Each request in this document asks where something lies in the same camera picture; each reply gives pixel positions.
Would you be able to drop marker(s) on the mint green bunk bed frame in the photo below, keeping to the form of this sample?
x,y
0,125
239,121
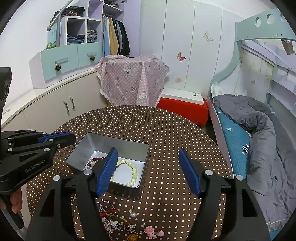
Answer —
x,y
262,67

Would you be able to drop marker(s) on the pink flower hair clip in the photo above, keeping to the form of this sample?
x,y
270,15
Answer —
x,y
152,234

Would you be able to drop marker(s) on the grey duvet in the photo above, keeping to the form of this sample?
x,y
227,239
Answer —
x,y
271,175

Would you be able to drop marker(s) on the mint green drawer unit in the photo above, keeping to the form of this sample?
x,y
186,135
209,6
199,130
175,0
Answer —
x,y
51,66

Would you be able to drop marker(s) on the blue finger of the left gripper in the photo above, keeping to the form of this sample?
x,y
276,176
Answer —
x,y
52,136
64,140

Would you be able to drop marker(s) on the pearl earring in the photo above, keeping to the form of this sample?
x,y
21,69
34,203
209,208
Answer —
x,y
133,214

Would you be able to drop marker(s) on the white wardrobe doors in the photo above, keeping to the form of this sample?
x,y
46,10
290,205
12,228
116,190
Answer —
x,y
194,39

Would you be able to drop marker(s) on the white cubby shelf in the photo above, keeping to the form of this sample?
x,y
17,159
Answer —
x,y
81,21

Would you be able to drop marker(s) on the orange amber pendant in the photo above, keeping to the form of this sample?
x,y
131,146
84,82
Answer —
x,y
132,237

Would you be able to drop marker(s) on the brown polka dot tablecloth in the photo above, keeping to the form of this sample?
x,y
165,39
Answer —
x,y
166,202

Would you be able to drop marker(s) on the person's left hand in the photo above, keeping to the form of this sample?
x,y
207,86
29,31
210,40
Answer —
x,y
15,200

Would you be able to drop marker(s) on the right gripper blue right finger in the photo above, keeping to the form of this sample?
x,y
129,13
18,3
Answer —
x,y
190,174

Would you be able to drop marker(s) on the red white storage box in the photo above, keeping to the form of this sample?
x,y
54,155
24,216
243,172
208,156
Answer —
x,y
189,105

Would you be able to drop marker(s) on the silver metal tin box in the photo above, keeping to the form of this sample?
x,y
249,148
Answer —
x,y
119,165

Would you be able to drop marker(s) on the hanging clothes row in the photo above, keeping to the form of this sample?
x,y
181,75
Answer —
x,y
114,37

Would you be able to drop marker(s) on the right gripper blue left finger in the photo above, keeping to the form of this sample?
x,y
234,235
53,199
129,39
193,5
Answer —
x,y
106,172

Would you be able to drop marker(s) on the teal bed sheet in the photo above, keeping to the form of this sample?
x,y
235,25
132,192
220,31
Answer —
x,y
237,141

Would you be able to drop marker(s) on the cream curved cabinet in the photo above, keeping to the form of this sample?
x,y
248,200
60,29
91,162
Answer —
x,y
47,109

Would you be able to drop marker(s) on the pink patterned cloth cover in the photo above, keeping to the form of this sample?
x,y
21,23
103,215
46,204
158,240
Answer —
x,y
132,81

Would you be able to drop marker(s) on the metal stair handrail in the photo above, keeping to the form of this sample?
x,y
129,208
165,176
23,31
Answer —
x,y
54,28

